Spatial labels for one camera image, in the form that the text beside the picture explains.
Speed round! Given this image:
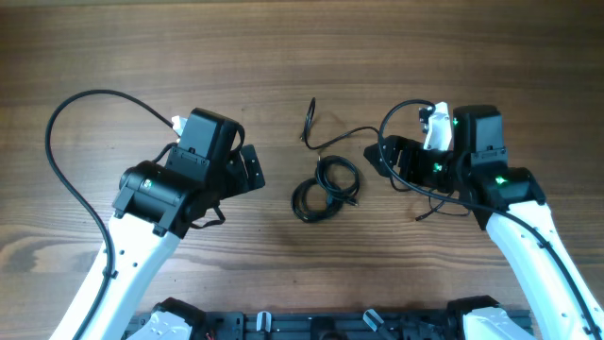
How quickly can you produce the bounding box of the left camera black cable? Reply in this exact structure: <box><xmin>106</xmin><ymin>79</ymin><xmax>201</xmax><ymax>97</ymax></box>
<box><xmin>44</xmin><ymin>89</ymin><xmax>246</xmax><ymax>340</ymax></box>

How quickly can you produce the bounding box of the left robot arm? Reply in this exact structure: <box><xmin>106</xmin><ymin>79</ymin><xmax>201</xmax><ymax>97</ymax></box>
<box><xmin>52</xmin><ymin>109</ymin><xmax>264</xmax><ymax>339</ymax></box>

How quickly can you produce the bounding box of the camera black cable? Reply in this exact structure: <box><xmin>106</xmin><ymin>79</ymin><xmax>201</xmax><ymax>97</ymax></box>
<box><xmin>376</xmin><ymin>98</ymin><xmax>604</xmax><ymax>340</ymax></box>
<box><xmin>44</xmin><ymin>89</ymin><xmax>246</xmax><ymax>340</ymax></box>

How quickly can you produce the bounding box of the thick black USB cable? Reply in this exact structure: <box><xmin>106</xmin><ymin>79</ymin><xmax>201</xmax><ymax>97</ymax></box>
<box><xmin>290</xmin><ymin>154</ymin><xmax>362</xmax><ymax>224</ymax></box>

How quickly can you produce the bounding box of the thin black USB cable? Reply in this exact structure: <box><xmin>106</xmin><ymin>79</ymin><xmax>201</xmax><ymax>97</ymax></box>
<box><xmin>299</xmin><ymin>96</ymin><xmax>473</xmax><ymax>222</ymax></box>

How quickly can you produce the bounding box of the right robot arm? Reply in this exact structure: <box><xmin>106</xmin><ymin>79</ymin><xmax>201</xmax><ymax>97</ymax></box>
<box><xmin>363</xmin><ymin>100</ymin><xmax>603</xmax><ymax>339</ymax></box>

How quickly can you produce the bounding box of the right camera black cable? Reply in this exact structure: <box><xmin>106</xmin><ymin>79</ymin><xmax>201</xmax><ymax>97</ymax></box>
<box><xmin>376</xmin><ymin>98</ymin><xmax>604</xmax><ymax>340</ymax></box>

